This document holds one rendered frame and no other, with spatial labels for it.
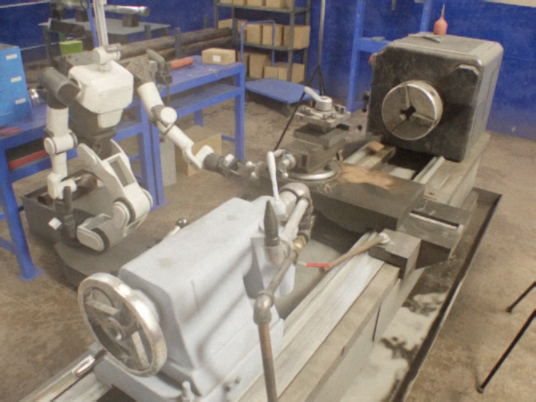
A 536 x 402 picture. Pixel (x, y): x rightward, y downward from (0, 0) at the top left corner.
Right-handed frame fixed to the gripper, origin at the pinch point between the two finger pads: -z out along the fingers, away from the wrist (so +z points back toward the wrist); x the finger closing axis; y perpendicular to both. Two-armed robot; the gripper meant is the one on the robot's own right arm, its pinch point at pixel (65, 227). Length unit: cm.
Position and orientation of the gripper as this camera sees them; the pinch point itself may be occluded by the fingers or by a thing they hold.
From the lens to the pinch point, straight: 260.4
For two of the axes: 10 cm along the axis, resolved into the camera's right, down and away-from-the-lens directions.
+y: 6.0, -3.5, 7.2
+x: 7.9, 4.0, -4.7
